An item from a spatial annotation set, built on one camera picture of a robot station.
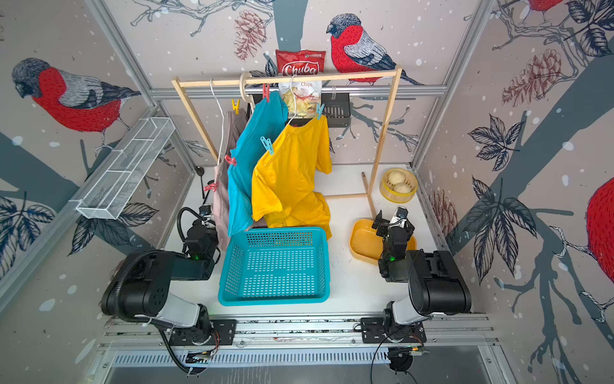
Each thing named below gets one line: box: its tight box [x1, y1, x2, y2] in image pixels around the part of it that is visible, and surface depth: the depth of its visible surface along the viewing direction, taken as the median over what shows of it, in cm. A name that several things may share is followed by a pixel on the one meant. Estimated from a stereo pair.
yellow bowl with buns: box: [379, 168, 419, 204], surface depth 109 cm
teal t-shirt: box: [227, 91, 289, 237], surface depth 68 cm
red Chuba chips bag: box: [275, 48, 327, 118], surface depth 87 cm
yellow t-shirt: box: [251, 114, 332, 240], surface depth 77 cm
